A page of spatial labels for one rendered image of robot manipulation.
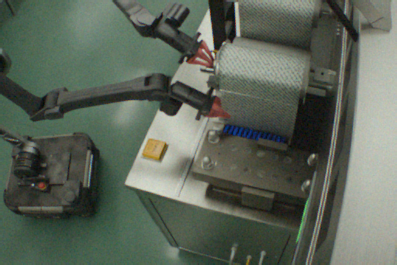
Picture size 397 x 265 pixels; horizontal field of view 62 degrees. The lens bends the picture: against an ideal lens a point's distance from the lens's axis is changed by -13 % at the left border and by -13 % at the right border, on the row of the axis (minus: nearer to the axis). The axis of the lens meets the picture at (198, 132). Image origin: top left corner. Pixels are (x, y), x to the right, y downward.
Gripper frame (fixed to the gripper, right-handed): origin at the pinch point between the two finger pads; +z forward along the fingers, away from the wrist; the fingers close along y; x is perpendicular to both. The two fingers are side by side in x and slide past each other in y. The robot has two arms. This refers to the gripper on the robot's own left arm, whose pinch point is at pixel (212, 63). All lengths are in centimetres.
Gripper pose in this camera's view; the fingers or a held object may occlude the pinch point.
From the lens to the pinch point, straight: 114.8
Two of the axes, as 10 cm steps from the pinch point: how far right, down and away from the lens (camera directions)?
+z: 8.1, 5.1, 2.8
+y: -3.2, 7.9, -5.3
